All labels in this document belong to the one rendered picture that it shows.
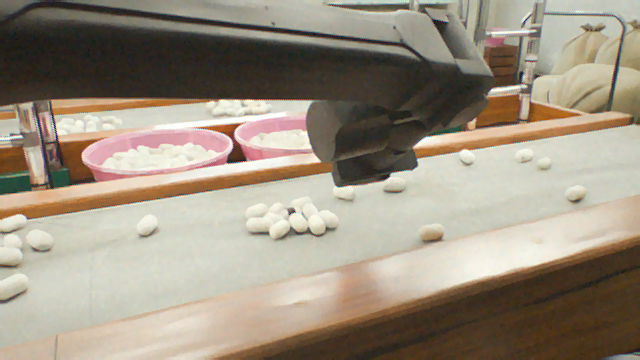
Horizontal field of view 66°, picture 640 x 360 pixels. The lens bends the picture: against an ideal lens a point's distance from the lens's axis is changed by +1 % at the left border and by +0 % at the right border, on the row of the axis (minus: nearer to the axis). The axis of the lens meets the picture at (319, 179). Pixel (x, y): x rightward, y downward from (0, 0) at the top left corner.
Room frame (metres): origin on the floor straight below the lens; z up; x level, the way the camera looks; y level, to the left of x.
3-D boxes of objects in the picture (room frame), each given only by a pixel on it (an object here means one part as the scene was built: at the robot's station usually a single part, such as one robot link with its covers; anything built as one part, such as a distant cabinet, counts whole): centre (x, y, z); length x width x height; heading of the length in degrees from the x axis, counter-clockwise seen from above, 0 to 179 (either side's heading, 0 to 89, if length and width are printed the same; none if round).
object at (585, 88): (3.18, -1.77, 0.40); 0.74 x 0.56 x 0.38; 111
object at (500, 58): (6.09, -2.09, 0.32); 0.42 x 0.42 x 0.64; 20
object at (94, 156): (0.88, 0.30, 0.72); 0.27 x 0.27 x 0.10
